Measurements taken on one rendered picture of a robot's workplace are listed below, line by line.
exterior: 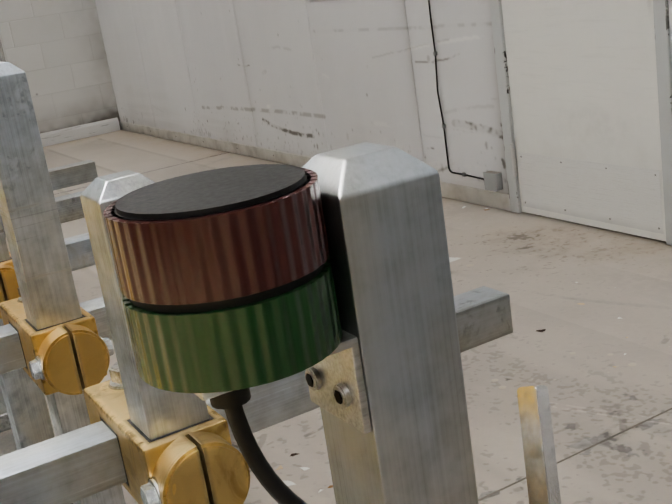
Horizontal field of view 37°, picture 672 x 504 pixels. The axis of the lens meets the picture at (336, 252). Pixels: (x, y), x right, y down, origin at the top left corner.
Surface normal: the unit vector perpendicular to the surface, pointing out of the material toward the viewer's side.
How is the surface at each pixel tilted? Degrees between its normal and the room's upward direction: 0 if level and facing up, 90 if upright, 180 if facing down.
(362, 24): 90
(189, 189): 0
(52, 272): 90
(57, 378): 90
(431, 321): 90
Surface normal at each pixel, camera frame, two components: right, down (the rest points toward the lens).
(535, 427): -0.91, 0.00
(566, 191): -0.85, 0.26
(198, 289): -0.11, 0.29
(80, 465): 0.50, 0.17
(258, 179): -0.14, -0.95
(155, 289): -0.51, 0.31
